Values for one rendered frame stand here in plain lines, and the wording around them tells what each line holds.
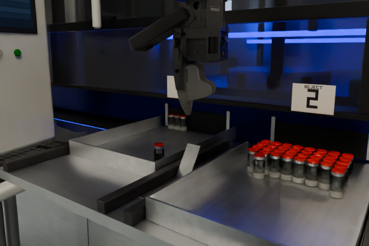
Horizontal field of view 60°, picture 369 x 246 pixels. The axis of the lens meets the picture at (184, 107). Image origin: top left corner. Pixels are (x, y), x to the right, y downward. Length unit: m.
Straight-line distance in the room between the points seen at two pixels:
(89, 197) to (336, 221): 0.38
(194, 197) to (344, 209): 0.23
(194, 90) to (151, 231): 0.24
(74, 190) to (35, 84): 0.63
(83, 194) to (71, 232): 0.86
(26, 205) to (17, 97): 0.68
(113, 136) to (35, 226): 0.89
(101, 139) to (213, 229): 0.49
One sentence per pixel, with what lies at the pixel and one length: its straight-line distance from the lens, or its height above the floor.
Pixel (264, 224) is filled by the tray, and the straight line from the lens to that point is 0.48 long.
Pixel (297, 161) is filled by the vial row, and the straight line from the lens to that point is 0.61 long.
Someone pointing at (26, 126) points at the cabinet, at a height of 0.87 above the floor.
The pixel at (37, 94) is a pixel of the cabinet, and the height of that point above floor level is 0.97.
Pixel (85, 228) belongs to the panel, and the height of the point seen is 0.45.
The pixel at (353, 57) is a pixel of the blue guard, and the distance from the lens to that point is 0.69.
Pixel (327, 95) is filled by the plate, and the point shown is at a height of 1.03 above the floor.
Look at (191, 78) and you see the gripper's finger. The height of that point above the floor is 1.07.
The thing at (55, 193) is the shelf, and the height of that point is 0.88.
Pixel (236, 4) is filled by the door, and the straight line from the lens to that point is 0.78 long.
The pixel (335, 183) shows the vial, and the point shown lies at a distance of 0.58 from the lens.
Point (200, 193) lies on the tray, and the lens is 0.56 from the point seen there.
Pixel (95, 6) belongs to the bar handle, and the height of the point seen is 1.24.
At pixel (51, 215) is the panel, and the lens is 1.52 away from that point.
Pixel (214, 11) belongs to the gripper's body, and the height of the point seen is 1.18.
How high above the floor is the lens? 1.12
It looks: 10 degrees down
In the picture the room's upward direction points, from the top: straight up
